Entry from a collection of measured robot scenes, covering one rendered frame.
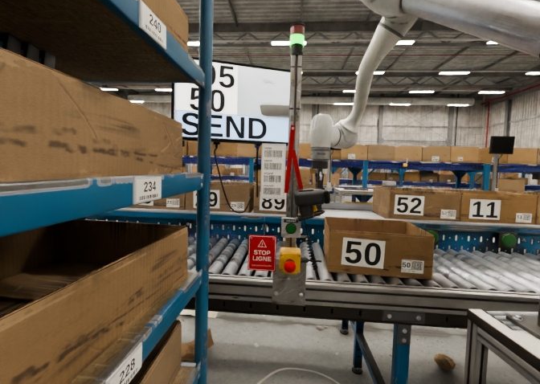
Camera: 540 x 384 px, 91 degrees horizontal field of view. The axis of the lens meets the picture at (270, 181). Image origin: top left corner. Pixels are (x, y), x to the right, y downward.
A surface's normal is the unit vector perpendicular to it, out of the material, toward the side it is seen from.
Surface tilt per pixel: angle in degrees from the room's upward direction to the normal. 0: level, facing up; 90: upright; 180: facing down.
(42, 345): 91
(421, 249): 90
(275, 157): 90
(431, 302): 90
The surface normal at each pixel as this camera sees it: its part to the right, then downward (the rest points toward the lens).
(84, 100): 1.00, 0.04
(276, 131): 0.27, -0.01
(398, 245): -0.13, 0.06
